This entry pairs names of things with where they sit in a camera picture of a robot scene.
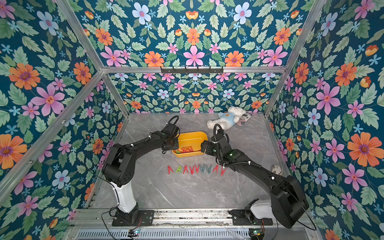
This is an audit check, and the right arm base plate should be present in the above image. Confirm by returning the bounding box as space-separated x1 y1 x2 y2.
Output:
229 210 274 226

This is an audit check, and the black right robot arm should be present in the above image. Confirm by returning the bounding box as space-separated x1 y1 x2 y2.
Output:
201 133 309 229

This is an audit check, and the teal clothespin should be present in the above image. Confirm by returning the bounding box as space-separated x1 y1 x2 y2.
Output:
199 164 205 173
205 165 212 174

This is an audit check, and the red clothespin row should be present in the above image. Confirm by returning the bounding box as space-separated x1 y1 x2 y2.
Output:
221 167 227 176
212 165 219 174
168 166 174 175

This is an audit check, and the yellow plastic storage box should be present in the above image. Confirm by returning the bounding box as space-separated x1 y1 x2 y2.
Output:
172 132 208 158

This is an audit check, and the white teddy bear blue shirt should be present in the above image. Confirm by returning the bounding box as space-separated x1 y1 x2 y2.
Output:
207 107 246 130

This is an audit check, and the aluminium front rail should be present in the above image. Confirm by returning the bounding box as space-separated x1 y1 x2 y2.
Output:
68 208 317 229

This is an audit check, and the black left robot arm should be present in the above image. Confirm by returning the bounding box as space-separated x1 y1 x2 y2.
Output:
102 124 180 214

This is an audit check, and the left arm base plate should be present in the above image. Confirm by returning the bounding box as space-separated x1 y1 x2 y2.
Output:
112 209 155 227

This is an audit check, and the black hook rail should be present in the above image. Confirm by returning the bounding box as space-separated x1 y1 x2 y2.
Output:
160 67 224 75

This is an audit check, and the patterned pouch near bear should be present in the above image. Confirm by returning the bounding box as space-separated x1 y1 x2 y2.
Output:
236 113 252 126

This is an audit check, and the pile of clothespins in box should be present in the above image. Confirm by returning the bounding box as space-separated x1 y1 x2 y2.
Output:
175 146 194 154

